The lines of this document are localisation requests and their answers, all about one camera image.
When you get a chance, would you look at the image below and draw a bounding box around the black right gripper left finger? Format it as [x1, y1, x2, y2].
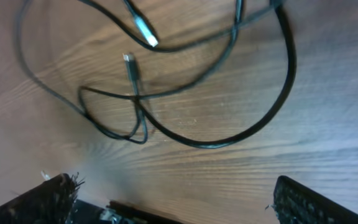
[0, 173, 84, 224]

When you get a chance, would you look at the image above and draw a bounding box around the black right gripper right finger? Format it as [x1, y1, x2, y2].
[268, 175, 358, 224]

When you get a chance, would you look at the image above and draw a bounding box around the black USB cable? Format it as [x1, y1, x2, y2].
[76, 0, 297, 149]

